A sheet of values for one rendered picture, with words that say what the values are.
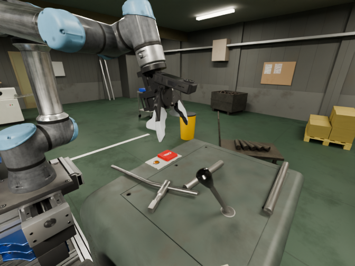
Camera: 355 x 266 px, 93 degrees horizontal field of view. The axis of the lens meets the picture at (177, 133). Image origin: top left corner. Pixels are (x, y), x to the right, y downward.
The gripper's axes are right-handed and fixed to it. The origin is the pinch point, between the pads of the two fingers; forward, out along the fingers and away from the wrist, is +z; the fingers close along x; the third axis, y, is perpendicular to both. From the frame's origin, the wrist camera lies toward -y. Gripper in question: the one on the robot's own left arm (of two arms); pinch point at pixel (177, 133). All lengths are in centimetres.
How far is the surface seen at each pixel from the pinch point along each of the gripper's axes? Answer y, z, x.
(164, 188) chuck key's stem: 2.8, 13.3, 9.5
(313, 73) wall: -86, 48, -617
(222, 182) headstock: -8.9, 19.3, -4.6
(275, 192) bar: -23.4, 21.1, -4.8
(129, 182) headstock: 15.7, 11.8, 10.9
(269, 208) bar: -22.6, 20.5, 2.1
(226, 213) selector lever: -13.6, 19.9, 7.2
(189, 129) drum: 167, 84, -277
